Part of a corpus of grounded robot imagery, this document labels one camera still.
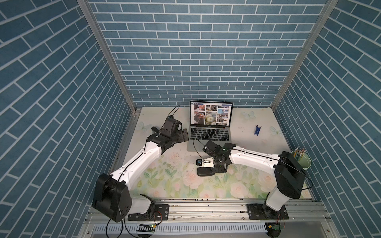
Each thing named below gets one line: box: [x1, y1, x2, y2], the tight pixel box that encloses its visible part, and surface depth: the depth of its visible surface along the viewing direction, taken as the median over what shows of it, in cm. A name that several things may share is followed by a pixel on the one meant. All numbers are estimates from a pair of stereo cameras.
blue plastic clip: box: [254, 124, 262, 136], surface depth 107 cm
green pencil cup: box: [290, 150, 312, 171], surface depth 80 cm
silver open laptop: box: [187, 100, 234, 152], surface depth 106 cm
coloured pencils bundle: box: [293, 147, 307, 162], surface depth 79 cm
